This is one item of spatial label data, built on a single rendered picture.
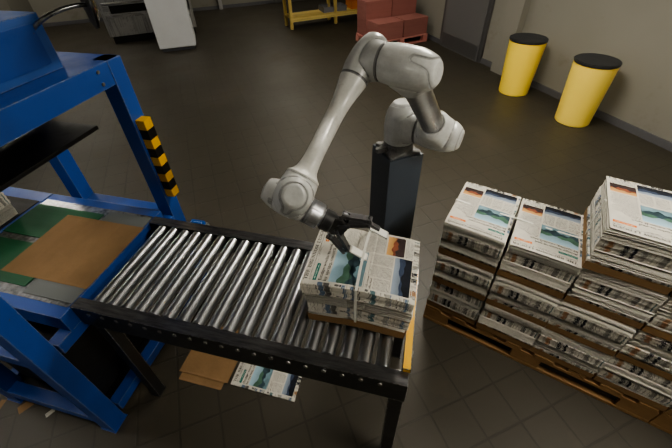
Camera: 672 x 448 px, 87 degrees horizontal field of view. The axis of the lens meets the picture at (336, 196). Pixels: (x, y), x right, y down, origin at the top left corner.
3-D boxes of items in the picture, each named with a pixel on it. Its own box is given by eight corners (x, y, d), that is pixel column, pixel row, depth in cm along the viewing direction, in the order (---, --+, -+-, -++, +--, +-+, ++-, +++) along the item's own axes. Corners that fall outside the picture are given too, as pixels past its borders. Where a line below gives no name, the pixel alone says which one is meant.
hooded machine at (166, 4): (198, 40, 715) (177, -40, 630) (198, 48, 672) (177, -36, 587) (162, 44, 699) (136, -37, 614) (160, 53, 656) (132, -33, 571)
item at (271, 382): (310, 350, 207) (309, 350, 207) (294, 402, 186) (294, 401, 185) (251, 337, 215) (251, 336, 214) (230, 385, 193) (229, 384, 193)
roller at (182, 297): (228, 241, 174) (226, 234, 171) (173, 327, 139) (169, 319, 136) (219, 239, 175) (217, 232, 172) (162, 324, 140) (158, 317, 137)
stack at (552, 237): (441, 274, 248) (466, 179, 195) (643, 358, 199) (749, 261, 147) (421, 317, 222) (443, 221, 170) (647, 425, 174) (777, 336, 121)
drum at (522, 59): (538, 94, 475) (557, 39, 430) (511, 100, 463) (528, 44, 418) (514, 82, 507) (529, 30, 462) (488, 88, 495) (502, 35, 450)
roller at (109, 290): (171, 231, 181) (167, 224, 177) (104, 310, 145) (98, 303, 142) (162, 230, 182) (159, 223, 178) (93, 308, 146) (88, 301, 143)
